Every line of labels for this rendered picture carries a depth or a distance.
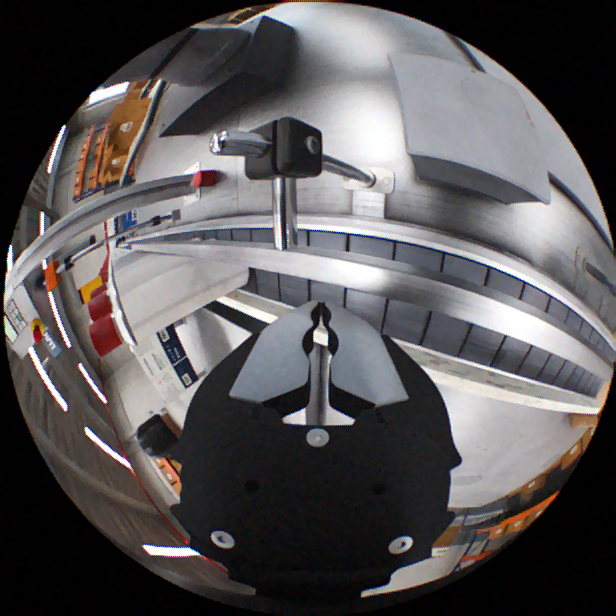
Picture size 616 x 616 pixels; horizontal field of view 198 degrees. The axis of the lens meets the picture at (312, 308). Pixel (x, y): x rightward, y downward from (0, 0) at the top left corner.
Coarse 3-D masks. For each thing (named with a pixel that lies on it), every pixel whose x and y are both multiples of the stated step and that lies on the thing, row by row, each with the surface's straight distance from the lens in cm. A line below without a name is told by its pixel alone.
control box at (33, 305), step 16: (32, 272) 55; (16, 288) 51; (32, 288) 53; (16, 304) 53; (32, 304) 52; (48, 304) 62; (32, 320) 55; (48, 320) 58; (32, 336) 59; (16, 352) 65
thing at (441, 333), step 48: (144, 240) 85; (240, 240) 26; (336, 240) 17; (384, 240) 16; (240, 288) 28; (288, 288) 22; (336, 288) 19; (528, 288) 18; (432, 336) 18; (480, 336) 18; (576, 384) 33
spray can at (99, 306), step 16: (160, 256) 27; (176, 256) 26; (128, 272) 25; (144, 272) 25; (160, 272) 25; (112, 288) 25; (128, 288) 24; (96, 304) 25; (112, 304) 25; (96, 320) 26
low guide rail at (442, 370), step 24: (264, 312) 20; (288, 312) 20; (432, 360) 16; (456, 384) 17; (480, 384) 17; (504, 384) 19; (528, 384) 22; (552, 408) 25; (576, 408) 32; (600, 408) 46
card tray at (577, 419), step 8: (608, 384) 67; (600, 392) 63; (608, 392) 73; (600, 400) 69; (576, 416) 57; (584, 416) 64; (592, 416) 73; (600, 416) 79; (576, 424) 55; (584, 424) 62; (592, 424) 71
